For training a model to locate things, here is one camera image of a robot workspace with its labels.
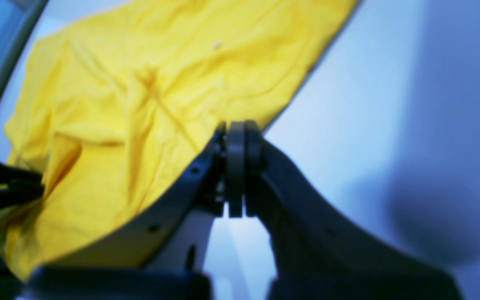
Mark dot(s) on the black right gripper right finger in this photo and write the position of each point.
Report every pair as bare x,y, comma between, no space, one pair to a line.
319,253

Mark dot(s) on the yellow t-shirt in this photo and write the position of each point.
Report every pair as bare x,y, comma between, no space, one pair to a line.
114,107

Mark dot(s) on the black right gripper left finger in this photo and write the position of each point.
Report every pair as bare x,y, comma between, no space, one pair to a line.
159,254

